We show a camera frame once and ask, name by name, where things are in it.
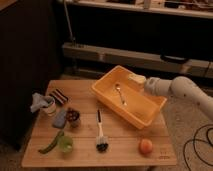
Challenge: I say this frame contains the striped eraser block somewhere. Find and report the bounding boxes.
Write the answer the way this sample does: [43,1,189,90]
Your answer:
[50,89,69,105]

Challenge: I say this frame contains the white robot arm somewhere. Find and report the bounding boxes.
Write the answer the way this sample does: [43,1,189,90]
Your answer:
[128,74,213,121]

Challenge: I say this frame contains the yellow plastic bin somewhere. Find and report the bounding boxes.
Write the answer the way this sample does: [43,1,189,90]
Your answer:
[92,66,167,129]

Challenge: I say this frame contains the metal spoon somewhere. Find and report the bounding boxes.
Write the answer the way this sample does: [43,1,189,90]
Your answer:
[115,84,127,105]

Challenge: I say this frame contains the orange fruit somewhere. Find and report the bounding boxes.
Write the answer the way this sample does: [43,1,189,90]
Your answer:
[139,139,153,155]

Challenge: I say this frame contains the black white dish brush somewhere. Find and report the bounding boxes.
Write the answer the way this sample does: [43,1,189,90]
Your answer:
[96,110,109,152]

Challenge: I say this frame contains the metal cup with dark contents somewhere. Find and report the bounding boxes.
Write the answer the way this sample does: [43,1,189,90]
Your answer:
[66,108,80,128]

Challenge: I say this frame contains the vertical metal pole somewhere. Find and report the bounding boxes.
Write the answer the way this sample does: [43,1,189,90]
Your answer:
[63,0,76,44]

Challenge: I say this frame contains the white cup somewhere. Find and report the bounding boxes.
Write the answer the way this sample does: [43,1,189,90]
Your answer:
[42,96,56,116]

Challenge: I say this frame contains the upper wooden shelf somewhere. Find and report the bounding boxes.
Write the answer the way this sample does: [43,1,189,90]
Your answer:
[57,0,213,19]

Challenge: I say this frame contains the green plastic cup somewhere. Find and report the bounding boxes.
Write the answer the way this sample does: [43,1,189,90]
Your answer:
[58,136,73,153]

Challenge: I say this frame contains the grey cloth in cup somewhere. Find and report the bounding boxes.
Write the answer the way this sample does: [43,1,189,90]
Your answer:
[30,93,47,113]

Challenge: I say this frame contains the green pea pod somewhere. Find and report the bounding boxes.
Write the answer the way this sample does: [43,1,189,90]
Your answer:
[38,130,64,154]

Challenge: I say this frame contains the grey metal rail beam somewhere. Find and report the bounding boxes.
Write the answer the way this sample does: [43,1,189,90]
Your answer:
[62,42,213,79]

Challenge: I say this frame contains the black handle on rail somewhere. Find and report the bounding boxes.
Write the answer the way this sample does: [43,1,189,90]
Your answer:
[160,55,189,64]

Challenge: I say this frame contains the black floor cables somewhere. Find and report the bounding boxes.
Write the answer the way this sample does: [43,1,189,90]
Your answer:
[182,123,213,168]

